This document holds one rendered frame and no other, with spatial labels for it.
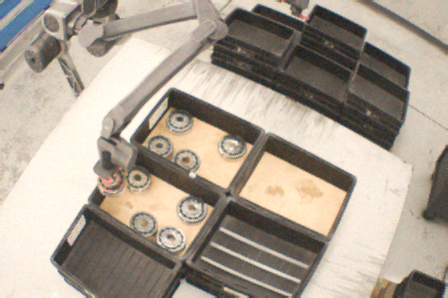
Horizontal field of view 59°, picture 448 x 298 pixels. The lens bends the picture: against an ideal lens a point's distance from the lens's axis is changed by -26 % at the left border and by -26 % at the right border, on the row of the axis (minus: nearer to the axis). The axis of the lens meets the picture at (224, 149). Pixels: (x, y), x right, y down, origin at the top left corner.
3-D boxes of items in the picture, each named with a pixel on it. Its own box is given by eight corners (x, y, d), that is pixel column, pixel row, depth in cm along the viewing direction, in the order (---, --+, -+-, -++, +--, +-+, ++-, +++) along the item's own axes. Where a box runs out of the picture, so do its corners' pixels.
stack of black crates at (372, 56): (346, 97, 307) (357, 63, 279) (355, 71, 324) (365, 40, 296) (393, 124, 300) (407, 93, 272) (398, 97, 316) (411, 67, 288)
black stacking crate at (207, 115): (129, 159, 186) (128, 141, 177) (169, 105, 202) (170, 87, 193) (224, 210, 178) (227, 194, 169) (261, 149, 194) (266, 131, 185)
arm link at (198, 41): (217, 20, 131) (206, 15, 121) (231, 33, 131) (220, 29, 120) (111, 120, 143) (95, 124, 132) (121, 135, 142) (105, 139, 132)
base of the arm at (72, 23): (79, 26, 145) (78, 1, 135) (95, 31, 144) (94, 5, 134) (64, 41, 140) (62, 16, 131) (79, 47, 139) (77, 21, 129)
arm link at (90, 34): (224, -3, 129) (214, -9, 120) (230, 38, 131) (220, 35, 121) (92, 29, 141) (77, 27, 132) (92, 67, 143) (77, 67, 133)
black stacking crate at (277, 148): (225, 211, 178) (228, 194, 169) (262, 150, 194) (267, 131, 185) (320, 254, 170) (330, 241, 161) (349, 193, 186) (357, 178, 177)
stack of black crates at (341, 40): (292, 69, 315) (303, 22, 278) (305, 46, 331) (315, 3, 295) (345, 97, 307) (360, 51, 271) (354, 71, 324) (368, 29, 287)
